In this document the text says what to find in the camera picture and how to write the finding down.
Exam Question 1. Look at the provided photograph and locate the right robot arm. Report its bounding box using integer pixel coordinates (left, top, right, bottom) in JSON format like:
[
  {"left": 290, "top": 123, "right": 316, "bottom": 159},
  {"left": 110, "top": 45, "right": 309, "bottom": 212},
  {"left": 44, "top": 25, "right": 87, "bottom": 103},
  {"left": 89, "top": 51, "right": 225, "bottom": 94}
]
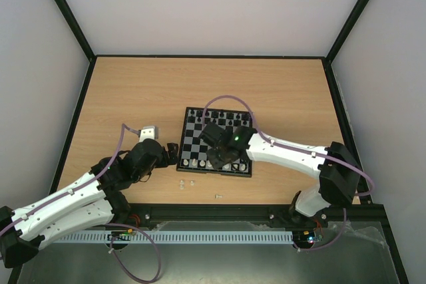
[{"left": 200, "top": 122, "right": 361, "bottom": 226}]

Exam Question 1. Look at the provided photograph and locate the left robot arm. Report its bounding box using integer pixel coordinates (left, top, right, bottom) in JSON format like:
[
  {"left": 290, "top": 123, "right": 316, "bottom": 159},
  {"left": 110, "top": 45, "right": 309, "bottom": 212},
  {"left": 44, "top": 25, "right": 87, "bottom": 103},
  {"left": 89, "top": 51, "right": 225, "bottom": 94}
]
[{"left": 1, "top": 138, "right": 178, "bottom": 269}]

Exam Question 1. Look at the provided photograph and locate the black white chessboard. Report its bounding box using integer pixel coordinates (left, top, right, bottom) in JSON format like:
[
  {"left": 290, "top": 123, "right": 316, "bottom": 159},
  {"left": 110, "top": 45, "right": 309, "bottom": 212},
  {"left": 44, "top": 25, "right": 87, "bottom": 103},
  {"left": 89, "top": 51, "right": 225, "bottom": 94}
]
[{"left": 176, "top": 107, "right": 252, "bottom": 178}]

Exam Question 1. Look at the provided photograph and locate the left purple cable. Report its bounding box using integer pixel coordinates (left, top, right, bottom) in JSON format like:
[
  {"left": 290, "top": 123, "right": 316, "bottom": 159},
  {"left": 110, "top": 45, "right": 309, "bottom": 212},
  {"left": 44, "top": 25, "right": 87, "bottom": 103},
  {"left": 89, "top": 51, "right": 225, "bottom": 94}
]
[{"left": 0, "top": 123, "right": 160, "bottom": 281}]

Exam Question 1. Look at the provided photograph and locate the light blue cable duct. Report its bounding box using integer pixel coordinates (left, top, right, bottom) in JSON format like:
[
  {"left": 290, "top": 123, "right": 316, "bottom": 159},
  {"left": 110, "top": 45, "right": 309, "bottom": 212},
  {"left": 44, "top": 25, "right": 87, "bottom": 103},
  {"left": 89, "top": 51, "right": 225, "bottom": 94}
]
[{"left": 55, "top": 229, "right": 294, "bottom": 245}]

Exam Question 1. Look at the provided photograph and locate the black aluminium frame rail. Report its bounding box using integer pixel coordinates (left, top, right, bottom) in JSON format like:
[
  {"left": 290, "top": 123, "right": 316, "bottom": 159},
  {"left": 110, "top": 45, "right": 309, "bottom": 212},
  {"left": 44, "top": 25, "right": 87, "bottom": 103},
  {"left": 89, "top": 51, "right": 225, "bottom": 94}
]
[{"left": 127, "top": 204, "right": 389, "bottom": 230}]

